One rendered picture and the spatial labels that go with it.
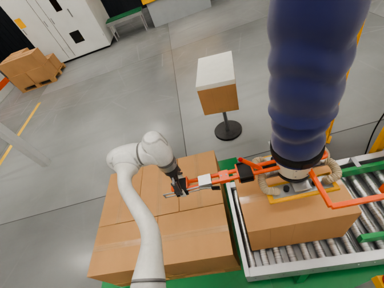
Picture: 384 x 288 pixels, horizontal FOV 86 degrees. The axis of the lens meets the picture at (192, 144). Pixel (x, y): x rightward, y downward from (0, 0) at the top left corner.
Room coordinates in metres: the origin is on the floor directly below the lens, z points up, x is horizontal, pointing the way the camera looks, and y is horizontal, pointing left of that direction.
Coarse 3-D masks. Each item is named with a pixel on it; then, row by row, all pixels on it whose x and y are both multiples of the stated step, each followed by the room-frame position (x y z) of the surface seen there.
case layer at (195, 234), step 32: (192, 160) 1.37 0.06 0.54; (160, 192) 1.16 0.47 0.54; (192, 192) 1.02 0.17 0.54; (224, 192) 1.06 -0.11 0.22; (128, 224) 0.98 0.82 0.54; (160, 224) 0.85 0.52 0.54; (192, 224) 0.74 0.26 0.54; (224, 224) 0.64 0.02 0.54; (96, 256) 0.81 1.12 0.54; (128, 256) 0.70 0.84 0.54; (192, 256) 0.51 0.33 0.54; (224, 256) 0.43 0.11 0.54
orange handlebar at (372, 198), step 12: (324, 156) 0.47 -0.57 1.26; (276, 168) 0.51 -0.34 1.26; (192, 180) 0.65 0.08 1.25; (216, 180) 0.59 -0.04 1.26; (228, 180) 0.56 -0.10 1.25; (312, 180) 0.39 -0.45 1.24; (324, 192) 0.32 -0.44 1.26; (336, 204) 0.25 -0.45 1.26; (348, 204) 0.24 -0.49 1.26; (360, 204) 0.22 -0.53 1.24
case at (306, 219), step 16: (256, 176) 0.69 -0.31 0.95; (240, 192) 0.63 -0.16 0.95; (256, 192) 0.58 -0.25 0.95; (336, 192) 0.40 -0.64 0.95; (256, 208) 0.49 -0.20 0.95; (272, 208) 0.46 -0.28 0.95; (288, 208) 0.42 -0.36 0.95; (304, 208) 0.39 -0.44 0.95; (320, 208) 0.35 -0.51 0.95; (352, 208) 0.29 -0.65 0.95; (256, 224) 0.41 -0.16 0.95; (272, 224) 0.37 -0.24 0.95; (288, 224) 0.34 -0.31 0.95; (304, 224) 0.32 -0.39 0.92; (320, 224) 0.30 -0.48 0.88; (336, 224) 0.28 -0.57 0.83; (352, 224) 0.26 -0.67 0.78; (256, 240) 0.38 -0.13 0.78; (272, 240) 0.36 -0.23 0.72; (288, 240) 0.33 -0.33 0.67; (304, 240) 0.31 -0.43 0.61
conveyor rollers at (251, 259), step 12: (372, 180) 0.50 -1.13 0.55; (360, 192) 0.46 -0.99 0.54; (372, 204) 0.36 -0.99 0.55; (240, 216) 0.64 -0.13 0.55; (360, 216) 0.32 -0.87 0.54; (372, 228) 0.23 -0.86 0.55; (348, 240) 0.23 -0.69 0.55; (252, 252) 0.38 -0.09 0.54; (264, 252) 0.35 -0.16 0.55; (276, 252) 0.32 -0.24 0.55; (288, 252) 0.30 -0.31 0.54; (324, 252) 0.22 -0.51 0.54; (336, 252) 0.19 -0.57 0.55; (348, 252) 0.17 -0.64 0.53; (252, 264) 0.31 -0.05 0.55; (264, 264) 0.29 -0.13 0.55
